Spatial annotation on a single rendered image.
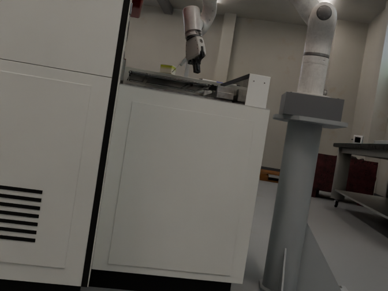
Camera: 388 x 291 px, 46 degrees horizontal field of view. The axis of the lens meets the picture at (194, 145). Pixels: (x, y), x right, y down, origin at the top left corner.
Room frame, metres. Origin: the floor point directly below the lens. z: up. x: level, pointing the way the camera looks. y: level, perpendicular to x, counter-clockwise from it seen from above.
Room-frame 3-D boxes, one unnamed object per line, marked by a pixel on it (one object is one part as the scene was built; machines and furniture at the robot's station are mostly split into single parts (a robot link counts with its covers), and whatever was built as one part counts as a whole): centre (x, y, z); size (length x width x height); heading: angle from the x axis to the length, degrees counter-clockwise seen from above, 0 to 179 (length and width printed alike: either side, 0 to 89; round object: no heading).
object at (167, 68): (2.60, 0.21, 1.00); 0.07 x 0.07 x 0.07; 74
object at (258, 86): (2.22, -0.19, 0.89); 0.55 x 0.09 x 0.14; 10
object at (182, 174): (2.32, 0.09, 0.41); 0.96 x 0.64 x 0.82; 10
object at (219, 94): (2.29, -0.08, 0.87); 0.36 x 0.08 x 0.03; 10
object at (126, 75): (2.62, 0.15, 0.89); 0.62 x 0.35 x 0.14; 100
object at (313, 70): (2.15, -0.50, 1.02); 0.19 x 0.19 x 0.18
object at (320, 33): (2.11, -0.49, 1.23); 0.19 x 0.12 x 0.24; 169
